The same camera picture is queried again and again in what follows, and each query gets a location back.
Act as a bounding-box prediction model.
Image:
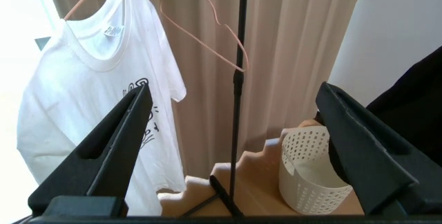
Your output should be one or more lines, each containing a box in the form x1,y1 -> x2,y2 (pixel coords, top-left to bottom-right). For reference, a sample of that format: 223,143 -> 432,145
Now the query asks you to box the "white laundry basket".
278,126 -> 354,216

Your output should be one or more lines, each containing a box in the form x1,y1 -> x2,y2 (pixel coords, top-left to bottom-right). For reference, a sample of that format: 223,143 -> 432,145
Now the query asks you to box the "beige curtain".
41,0 -> 365,193

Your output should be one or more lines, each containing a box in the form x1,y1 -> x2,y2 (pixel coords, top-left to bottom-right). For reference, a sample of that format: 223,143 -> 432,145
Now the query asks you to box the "black garment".
316,46 -> 442,185

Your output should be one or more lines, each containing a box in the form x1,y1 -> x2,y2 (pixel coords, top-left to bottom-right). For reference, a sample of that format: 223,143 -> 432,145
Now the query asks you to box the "black clothes rack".
179,0 -> 250,217

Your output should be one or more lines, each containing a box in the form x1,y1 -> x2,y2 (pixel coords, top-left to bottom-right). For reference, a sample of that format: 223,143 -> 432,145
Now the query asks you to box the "white garment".
16,0 -> 188,217

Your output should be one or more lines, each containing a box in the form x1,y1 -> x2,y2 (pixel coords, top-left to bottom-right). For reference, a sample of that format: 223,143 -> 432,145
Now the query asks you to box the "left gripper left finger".
28,82 -> 153,218

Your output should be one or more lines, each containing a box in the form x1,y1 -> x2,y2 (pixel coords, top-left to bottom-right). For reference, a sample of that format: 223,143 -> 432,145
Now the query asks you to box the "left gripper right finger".
316,81 -> 442,218

